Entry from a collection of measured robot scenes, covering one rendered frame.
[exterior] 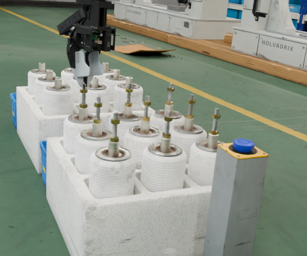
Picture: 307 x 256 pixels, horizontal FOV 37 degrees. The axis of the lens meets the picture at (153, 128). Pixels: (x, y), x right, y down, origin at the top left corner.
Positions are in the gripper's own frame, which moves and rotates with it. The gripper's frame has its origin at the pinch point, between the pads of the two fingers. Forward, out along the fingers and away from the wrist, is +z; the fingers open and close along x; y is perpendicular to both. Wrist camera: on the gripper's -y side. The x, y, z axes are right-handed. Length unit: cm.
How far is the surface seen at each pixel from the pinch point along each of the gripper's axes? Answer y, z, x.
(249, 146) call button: 47.6, 1.8, 2.2
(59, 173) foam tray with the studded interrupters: 6.0, 20.0, -10.2
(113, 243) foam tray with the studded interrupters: 29.3, 25.6, -12.9
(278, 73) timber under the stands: -67, 32, 219
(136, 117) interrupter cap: 7.5, 9.2, 12.2
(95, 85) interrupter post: -22.9, 8.8, 22.6
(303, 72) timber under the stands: -47, 27, 214
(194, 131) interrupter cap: 23.0, 9.2, 17.2
